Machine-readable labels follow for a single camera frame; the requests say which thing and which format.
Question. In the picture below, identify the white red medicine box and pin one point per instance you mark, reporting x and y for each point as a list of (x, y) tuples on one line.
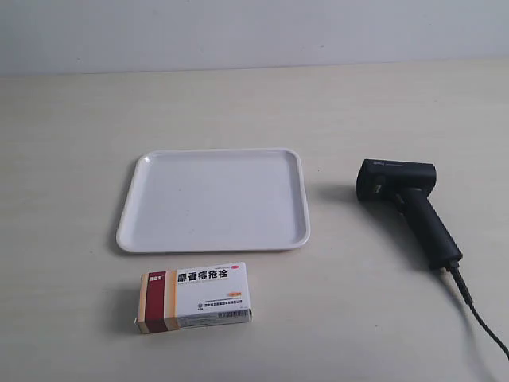
[(193, 297)]

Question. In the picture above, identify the black handheld barcode scanner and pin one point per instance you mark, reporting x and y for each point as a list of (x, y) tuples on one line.
[(407, 185)]

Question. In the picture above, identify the white plastic tray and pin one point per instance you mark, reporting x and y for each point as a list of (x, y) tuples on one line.
[(214, 201)]

